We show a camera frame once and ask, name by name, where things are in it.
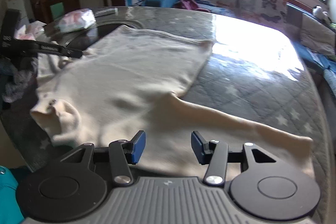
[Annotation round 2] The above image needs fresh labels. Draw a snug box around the plain grey cushion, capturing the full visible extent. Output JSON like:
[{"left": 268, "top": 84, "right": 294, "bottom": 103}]
[{"left": 300, "top": 14, "right": 335, "bottom": 55}]

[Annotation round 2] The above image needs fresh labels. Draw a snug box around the large butterfly print pillow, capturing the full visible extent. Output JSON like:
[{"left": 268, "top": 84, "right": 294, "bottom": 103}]
[{"left": 238, "top": 0, "right": 288, "bottom": 31}]

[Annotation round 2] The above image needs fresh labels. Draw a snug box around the grey quilted star table cover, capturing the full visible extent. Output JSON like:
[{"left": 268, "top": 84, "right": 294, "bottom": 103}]
[{"left": 1, "top": 7, "right": 335, "bottom": 223}]

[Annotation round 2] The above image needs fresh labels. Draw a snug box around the black white plush toy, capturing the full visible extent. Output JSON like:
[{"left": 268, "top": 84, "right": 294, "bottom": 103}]
[{"left": 313, "top": 6, "right": 329, "bottom": 22}]

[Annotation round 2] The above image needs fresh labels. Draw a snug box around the blue corner sofa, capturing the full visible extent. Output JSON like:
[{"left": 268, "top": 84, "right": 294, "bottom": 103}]
[{"left": 142, "top": 0, "right": 335, "bottom": 92}]

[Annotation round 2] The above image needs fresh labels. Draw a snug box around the magenta blanket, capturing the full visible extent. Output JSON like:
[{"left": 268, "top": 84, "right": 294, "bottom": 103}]
[{"left": 173, "top": 0, "right": 210, "bottom": 12}]

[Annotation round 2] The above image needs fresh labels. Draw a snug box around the pink white tissue pack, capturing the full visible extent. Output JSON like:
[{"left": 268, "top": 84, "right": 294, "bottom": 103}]
[{"left": 58, "top": 9, "right": 96, "bottom": 34}]

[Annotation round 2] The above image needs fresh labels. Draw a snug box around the cream beige sweater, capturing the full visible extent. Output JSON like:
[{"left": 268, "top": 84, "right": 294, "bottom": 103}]
[{"left": 30, "top": 26, "right": 314, "bottom": 177}]

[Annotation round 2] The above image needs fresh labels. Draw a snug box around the white remote control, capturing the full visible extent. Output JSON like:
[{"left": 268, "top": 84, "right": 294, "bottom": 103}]
[{"left": 94, "top": 7, "right": 118, "bottom": 17}]

